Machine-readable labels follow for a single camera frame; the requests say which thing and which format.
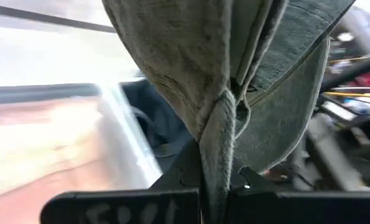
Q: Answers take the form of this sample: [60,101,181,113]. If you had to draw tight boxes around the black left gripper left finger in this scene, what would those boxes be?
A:
[40,139,204,224]

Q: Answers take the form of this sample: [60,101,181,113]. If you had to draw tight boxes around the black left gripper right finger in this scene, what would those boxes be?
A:
[228,167,370,224]

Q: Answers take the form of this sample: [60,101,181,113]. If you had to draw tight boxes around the dark blue cap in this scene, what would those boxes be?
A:
[122,79,193,172]

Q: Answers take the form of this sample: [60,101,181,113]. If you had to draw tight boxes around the olive green cap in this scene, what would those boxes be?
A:
[102,0,356,224]

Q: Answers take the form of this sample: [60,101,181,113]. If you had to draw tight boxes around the clear plastic bin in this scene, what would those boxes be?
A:
[96,79,201,190]

